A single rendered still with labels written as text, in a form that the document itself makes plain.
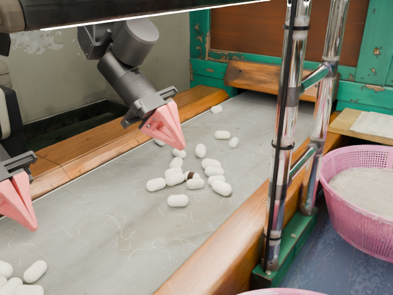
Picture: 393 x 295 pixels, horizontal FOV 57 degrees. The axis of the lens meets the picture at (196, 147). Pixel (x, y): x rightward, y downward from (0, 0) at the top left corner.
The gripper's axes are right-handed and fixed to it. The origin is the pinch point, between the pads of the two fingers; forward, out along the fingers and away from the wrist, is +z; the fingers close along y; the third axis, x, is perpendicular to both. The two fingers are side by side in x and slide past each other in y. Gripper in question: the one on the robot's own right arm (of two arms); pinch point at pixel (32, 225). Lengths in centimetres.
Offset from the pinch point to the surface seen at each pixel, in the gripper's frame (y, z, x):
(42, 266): -3.5, 6.2, -4.4
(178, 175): 22.9, 6.4, -5.2
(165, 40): 171, -84, 83
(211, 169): 28.1, 9.1, -7.3
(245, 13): 73, -19, -12
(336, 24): 30.6, 5.5, -38.4
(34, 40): 122, -141, 131
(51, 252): -0.7, 4.9, -1.5
